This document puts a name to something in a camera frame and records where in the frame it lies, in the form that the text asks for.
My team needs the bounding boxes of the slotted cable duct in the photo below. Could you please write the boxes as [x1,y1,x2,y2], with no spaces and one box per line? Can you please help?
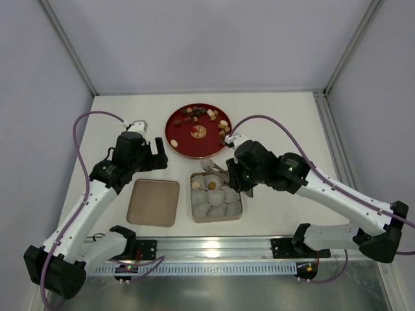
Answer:
[90,261,297,277]

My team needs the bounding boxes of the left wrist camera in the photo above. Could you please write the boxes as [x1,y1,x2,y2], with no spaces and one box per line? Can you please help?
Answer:
[123,120,148,135]

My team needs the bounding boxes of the gold tin box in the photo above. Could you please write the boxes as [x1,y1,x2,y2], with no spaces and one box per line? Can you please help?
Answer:
[189,172,243,224]

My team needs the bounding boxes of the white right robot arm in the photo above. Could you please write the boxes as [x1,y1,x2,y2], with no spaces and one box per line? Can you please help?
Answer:
[224,135,409,263]

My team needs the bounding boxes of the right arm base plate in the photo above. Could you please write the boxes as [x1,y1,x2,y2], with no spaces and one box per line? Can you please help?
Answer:
[270,238,331,259]

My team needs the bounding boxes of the aluminium frame post left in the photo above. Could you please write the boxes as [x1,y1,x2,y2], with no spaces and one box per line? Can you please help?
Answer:
[37,0,99,97]

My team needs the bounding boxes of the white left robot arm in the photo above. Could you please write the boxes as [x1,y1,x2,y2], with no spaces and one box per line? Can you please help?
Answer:
[23,132,168,300]

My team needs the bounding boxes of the aluminium front rail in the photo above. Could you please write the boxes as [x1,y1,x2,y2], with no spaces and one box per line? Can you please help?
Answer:
[45,233,394,262]

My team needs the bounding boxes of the gold tin lid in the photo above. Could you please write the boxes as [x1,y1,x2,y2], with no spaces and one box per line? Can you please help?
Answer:
[126,179,180,227]

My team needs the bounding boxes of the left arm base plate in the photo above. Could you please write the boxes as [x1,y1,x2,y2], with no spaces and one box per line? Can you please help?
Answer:
[133,239,158,262]

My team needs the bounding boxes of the round red lacquer tray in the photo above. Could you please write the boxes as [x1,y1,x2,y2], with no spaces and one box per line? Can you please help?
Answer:
[165,103,232,159]

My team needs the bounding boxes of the aluminium frame post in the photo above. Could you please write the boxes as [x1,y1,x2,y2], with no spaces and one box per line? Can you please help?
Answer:
[323,0,385,97]
[37,0,99,97]

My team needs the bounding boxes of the aluminium frame post right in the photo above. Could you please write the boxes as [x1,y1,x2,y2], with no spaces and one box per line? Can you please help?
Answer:
[323,0,385,97]

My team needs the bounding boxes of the aluminium side rail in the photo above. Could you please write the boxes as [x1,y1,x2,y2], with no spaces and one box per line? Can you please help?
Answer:
[313,91,361,190]

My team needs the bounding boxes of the metal serving tongs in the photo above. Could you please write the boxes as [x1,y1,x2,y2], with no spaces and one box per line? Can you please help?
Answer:
[200,157,254,198]

